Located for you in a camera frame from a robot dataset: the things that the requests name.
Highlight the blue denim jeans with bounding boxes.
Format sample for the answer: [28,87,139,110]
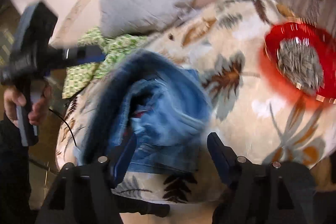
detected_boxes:
[75,50,211,174]

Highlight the person's left hand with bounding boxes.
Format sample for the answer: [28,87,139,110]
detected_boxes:
[3,85,53,128]

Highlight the green patterned cloth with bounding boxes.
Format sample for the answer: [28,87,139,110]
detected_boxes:
[62,26,147,99]

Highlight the grey quilted pillow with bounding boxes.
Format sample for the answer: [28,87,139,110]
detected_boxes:
[100,0,194,38]

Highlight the red glass bowl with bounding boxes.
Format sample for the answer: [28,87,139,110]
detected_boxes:
[260,22,335,106]

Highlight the leaf-patterned cream blanket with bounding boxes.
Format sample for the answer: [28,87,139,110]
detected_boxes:
[55,0,335,203]

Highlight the black cable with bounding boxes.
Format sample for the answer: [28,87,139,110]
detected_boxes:
[48,107,79,148]

